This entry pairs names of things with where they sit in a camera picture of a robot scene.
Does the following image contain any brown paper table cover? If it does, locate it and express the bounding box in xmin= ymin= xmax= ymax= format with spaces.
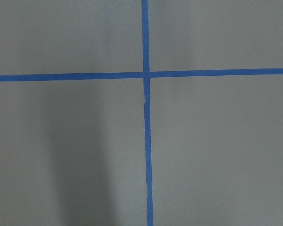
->
xmin=0 ymin=0 xmax=283 ymax=226

